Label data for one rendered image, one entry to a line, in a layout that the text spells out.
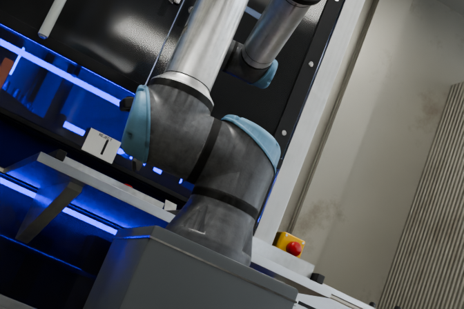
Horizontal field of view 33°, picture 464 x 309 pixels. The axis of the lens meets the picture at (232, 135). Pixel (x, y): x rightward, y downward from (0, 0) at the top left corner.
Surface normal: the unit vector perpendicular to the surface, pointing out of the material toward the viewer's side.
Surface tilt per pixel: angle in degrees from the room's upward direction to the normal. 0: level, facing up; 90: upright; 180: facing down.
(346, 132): 90
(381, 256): 90
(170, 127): 93
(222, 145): 84
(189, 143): 102
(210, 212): 72
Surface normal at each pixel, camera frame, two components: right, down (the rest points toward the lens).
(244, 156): 0.21, -0.21
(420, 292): -0.86, -0.44
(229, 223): 0.44, -0.39
